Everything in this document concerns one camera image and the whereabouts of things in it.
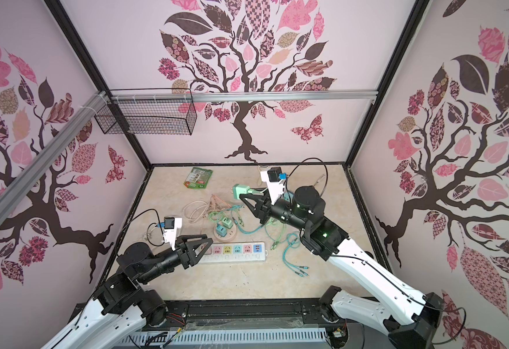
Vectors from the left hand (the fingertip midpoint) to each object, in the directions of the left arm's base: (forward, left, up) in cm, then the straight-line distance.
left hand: (211, 244), depth 65 cm
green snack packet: (+48, +18, -24) cm, 56 cm away
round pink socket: (+13, -3, -21) cm, 25 cm away
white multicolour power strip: (+6, -5, -21) cm, 23 cm away
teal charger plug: (+14, +1, -18) cm, 22 cm away
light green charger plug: (+17, -1, -18) cm, 25 cm away
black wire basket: (+58, +34, +9) cm, 68 cm away
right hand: (+9, -11, +15) cm, 21 cm away
